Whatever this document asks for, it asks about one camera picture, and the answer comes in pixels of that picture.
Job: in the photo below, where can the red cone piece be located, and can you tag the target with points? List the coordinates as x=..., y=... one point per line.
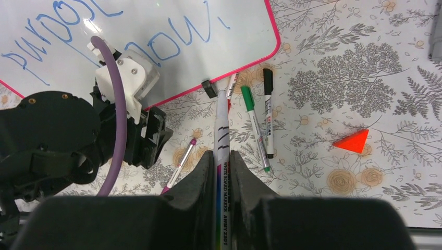
x=354, y=143

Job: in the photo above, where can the pink framed whiteboard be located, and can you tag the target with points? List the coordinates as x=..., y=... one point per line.
x=44, y=43

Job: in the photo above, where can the silver grey microphone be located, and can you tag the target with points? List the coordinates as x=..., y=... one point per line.
x=435, y=41

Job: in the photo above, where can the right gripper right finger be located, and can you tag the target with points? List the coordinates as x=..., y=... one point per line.
x=262, y=219

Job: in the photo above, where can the black capped marker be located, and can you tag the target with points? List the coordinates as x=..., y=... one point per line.
x=268, y=89

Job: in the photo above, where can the magenta capped marker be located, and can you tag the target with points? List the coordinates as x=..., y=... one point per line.
x=173, y=179

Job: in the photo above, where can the green capped marker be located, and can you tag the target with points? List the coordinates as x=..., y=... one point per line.
x=249, y=104

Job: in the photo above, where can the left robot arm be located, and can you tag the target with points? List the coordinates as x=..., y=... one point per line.
x=49, y=141

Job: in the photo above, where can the red capped marker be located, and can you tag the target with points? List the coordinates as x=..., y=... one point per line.
x=230, y=88

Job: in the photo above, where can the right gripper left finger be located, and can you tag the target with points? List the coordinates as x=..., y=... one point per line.
x=181, y=218

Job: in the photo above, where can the blue capped marker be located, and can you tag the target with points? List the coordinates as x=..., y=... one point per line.
x=223, y=239

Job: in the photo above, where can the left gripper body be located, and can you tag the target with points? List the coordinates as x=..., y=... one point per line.
x=146, y=139

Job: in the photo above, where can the floral patterned mat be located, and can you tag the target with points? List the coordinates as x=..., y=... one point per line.
x=341, y=67

